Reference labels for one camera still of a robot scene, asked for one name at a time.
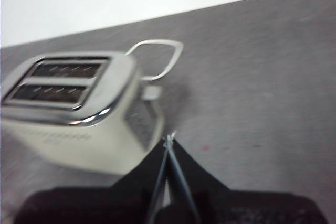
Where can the grey toaster lever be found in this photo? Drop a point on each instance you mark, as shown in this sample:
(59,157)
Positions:
(151,93)

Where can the cream two-slot toaster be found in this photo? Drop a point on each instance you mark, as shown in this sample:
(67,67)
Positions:
(78,142)

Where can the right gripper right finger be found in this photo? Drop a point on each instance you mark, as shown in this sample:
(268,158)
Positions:
(236,208)

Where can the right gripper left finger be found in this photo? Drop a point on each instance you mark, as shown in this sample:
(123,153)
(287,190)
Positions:
(92,205)

